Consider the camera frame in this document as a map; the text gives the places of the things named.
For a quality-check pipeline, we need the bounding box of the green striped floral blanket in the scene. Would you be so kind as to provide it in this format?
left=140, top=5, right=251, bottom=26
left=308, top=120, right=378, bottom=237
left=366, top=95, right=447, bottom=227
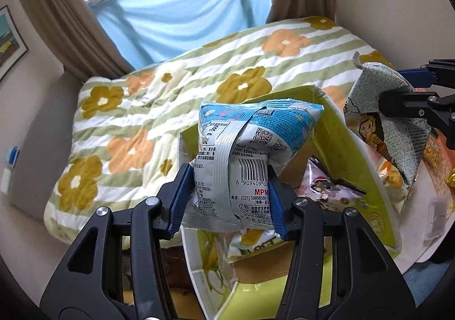
left=43, top=16, right=395, bottom=246

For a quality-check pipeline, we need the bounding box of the speckled cartoon snack bag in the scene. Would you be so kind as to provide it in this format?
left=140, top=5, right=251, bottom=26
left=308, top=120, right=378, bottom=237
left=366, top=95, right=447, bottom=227
left=343, top=51, right=432, bottom=187

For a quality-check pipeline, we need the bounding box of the white and orange snack bag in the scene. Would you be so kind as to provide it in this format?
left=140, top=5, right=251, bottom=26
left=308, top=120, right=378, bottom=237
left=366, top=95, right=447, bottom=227
left=370, top=149, right=413, bottom=216

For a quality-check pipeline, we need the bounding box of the blue rug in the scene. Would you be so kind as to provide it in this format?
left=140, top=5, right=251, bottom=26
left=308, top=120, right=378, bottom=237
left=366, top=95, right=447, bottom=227
left=402, top=263, right=448, bottom=292

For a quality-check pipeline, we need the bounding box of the framed wall picture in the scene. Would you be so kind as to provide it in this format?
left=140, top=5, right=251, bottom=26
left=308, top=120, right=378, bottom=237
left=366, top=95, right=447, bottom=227
left=0, top=5, right=29, bottom=84

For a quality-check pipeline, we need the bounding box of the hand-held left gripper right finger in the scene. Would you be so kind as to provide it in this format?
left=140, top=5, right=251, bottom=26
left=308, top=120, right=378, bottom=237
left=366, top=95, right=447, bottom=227
left=267, top=167, right=416, bottom=320

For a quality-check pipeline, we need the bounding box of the green and yellow cardboard box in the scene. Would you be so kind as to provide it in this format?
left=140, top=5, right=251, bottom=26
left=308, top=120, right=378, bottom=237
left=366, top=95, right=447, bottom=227
left=178, top=83, right=402, bottom=320

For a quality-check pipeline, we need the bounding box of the yellow snack packet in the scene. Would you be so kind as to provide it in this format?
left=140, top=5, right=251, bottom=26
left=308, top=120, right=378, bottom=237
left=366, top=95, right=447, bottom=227
left=425, top=135, right=442, bottom=168

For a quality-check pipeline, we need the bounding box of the light blue cloth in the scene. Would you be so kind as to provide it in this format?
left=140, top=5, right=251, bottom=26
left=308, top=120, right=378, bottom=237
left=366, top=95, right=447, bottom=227
left=89, top=0, right=274, bottom=72

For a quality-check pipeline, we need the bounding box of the pink cartoon snack packet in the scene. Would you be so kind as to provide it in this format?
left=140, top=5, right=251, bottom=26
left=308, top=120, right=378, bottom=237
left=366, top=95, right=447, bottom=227
left=300, top=158, right=367, bottom=207

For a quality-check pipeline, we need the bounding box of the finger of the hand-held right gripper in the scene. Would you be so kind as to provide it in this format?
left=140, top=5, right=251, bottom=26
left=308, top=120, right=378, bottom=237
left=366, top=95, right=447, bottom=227
left=396, top=59, right=455, bottom=89
left=378, top=89, right=455, bottom=129

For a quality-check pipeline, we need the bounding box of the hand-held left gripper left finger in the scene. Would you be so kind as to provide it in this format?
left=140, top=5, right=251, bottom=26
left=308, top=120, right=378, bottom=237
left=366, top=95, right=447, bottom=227
left=39, top=163, right=195, bottom=320

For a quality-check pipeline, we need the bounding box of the blue and white snack bag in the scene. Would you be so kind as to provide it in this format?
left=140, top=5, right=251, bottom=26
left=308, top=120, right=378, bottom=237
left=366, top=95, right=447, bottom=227
left=181, top=98, right=325, bottom=233

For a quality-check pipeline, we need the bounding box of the white and blue object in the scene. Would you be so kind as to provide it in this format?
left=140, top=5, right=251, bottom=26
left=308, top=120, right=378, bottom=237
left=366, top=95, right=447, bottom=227
left=0, top=146, right=20, bottom=194

